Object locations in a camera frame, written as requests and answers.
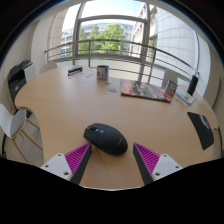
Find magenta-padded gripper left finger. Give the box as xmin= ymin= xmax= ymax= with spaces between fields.
xmin=40 ymin=142 xmax=93 ymax=185

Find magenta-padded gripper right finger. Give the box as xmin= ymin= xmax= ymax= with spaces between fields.
xmin=132 ymin=142 xmax=184 ymax=186

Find black computer mouse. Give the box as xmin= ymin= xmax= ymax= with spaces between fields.
xmin=83 ymin=122 xmax=129 ymax=156

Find black mouse pad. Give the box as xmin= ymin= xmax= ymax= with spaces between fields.
xmin=186 ymin=111 xmax=215 ymax=151

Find red magazine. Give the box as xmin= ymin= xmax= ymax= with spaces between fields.
xmin=120 ymin=78 xmax=172 ymax=103

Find white chair with wooden legs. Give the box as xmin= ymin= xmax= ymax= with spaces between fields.
xmin=0 ymin=103 xmax=44 ymax=162

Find black cylindrical bottle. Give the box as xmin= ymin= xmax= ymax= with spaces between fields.
xmin=186 ymin=73 xmax=200 ymax=97

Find black stapler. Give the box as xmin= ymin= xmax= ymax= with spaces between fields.
xmin=67 ymin=66 xmax=84 ymax=76

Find white and blue can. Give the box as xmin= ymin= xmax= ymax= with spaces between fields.
xmin=96 ymin=64 xmax=110 ymax=81

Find black and white printer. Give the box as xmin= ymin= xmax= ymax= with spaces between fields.
xmin=7 ymin=59 xmax=36 ymax=102

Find metal balcony railing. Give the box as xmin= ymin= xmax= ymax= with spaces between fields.
xmin=44 ymin=38 xmax=201 ymax=84

